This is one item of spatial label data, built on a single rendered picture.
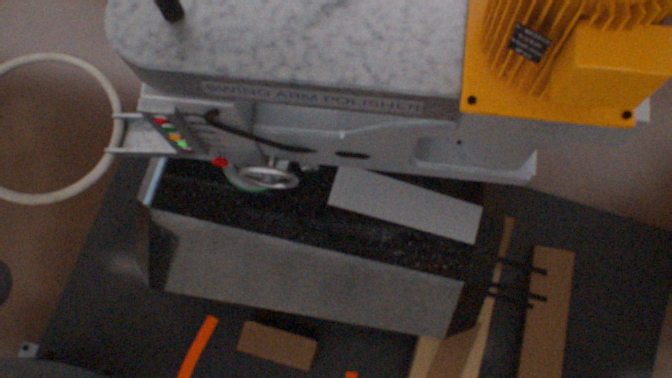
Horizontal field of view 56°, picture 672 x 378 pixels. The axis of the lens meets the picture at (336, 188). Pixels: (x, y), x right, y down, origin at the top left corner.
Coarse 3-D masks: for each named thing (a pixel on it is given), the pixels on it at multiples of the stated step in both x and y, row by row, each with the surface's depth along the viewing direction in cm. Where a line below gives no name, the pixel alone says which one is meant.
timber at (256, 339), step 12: (252, 324) 251; (240, 336) 250; (252, 336) 249; (264, 336) 249; (276, 336) 249; (288, 336) 249; (300, 336) 248; (240, 348) 248; (252, 348) 248; (264, 348) 248; (276, 348) 248; (288, 348) 247; (300, 348) 247; (312, 348) 247; (276, 360) 247; (288, 360) 246; (300, 360) 246; (312, 360) 248
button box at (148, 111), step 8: (144, 104) 129; (152, 104) 129; (144, 112) 129; (152, 112) 129; (160, 112) 128; (168, 112) 128; (176, 112) 129; (152, 120) 134; (176, 120) 132; (184, 120) 135; (160, 128) 138; (176, 128) 137; (184, 128) 136; (192, 128) 141; (168, 136) 143; (184, 136) 142; (192, 136) 142; (176, 144) 149; (192, 144) 147; (200, 144) 148; (184, 152) 155; (200, 152) 153; (208, 152) 155
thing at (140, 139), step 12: (132, 120) 192; (144, 120) 191; (132, 132) 193; (144, 132) 192; (156, 132) 190; (120, 144) 193; (132, 144) 192; (144, 144) 190; (156, 144) 189; (168, 144) 188; (132, 156) 190; (144, 156) 189; (156, 156) 187; (168, 156) 185; (180, 156) 184; (192, 156) 182; (312, 168) 167
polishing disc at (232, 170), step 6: (276, 162) 194; (282, 162) 194; (288, 162) 194; (228, 168) 194; (234, 168) 194; (282, 168) 193; (228, 174) 194; (234, 174) 194; (234, 180) 193; (240, 180) 193; (240, 186) 193; (246, 186) 193; (252, 186) 192; (258, 186) 192
